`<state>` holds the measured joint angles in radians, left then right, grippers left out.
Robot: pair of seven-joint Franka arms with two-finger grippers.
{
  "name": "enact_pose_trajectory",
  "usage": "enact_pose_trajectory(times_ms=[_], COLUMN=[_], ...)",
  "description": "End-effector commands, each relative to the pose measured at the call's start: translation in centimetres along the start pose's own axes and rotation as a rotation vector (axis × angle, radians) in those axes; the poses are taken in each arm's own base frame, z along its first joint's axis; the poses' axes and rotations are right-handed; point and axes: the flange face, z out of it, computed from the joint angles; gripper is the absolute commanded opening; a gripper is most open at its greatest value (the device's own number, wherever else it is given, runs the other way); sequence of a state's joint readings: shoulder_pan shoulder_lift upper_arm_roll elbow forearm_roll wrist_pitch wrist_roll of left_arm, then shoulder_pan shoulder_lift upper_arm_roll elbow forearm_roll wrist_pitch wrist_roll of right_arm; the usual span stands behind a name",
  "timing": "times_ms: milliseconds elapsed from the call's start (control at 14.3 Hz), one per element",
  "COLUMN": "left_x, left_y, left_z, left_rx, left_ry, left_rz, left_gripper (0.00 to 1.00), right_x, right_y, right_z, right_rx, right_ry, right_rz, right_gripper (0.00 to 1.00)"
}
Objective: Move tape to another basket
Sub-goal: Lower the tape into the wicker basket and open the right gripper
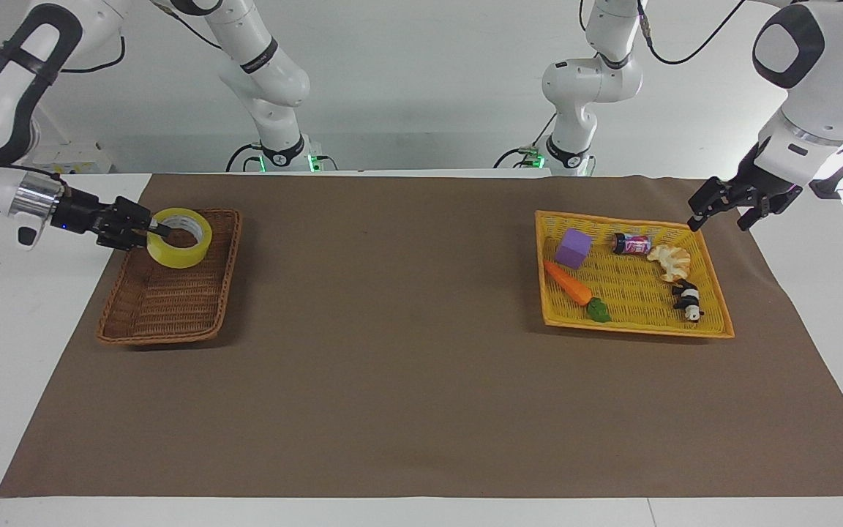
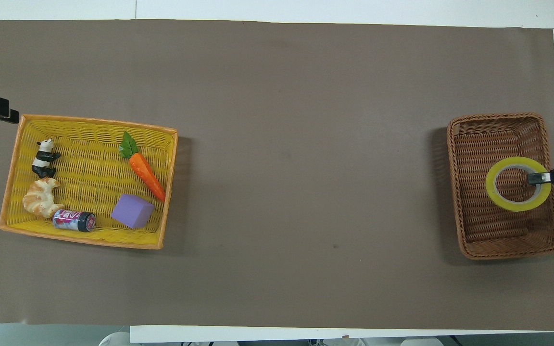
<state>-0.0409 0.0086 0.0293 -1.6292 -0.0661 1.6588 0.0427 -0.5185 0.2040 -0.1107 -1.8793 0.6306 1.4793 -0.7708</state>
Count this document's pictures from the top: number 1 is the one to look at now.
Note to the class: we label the yellow woven basket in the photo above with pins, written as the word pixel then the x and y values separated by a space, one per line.
pixel 634 293

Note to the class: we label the cream shell-shaped toy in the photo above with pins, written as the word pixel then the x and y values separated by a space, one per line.
pixel 670 262

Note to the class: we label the white power strip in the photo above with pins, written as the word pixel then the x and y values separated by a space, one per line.
pixel 70 157

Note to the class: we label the toy carrot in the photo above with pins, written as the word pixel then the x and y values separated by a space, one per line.
pixel 568 284

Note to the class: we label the toy panda figure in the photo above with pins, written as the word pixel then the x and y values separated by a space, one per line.
pixel 687 298

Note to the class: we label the purple cube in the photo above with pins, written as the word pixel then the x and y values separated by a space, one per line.
pixel 573 249

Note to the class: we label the small drink can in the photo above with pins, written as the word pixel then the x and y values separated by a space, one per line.
pixel 631 244

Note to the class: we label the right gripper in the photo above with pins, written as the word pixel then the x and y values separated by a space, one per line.
pixel 77 212

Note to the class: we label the yellow tape roll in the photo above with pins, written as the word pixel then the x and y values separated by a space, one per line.
pixel 180 258

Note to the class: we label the brown wicker basket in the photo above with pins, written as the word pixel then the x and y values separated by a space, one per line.
pixel 165 307

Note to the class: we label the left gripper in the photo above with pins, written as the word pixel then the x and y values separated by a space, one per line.
pixel 765 179

